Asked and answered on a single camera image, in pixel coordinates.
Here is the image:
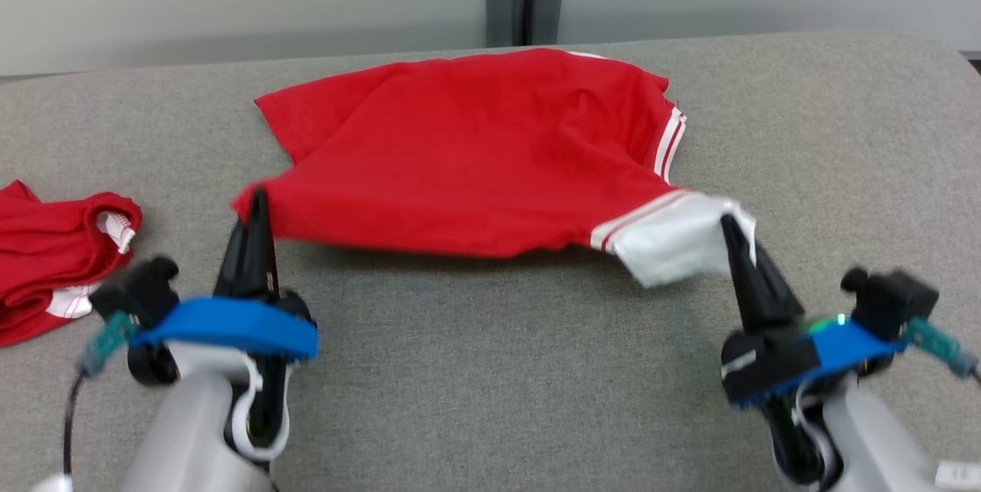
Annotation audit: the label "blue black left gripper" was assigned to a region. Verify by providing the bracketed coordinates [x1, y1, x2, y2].
[130, 189, 319, 361]

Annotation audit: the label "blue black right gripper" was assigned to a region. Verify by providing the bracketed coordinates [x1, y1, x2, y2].
[720, 215, 905, 408]

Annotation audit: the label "red basketball shorts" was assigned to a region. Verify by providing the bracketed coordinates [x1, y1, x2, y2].
[0, 179, 143, 347]

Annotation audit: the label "red Bulls basketball jersey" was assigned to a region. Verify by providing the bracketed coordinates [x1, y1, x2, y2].
[232, 48, 758, 287]

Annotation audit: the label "teal left camera connector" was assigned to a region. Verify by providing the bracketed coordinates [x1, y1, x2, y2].
[77, 310, 139, 378]

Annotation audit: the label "teal camera connector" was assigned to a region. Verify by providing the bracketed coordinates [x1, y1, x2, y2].
[904, 316, 978, 379]
[77, 310, 139, 378]

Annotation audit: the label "teal right camera connector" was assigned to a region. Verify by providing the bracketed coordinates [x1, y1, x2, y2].
[904, 316, 978, 379]

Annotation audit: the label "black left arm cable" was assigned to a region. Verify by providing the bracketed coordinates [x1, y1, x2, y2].
[63, 373, 85, 477]

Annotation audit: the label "white right cable label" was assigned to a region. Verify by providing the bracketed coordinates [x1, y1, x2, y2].
[935, 461, 981, 489]

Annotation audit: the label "grey cylinder post foot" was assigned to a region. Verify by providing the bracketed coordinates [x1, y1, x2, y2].
[485, 0, 516, 48]
[533, 0, 566, 46]

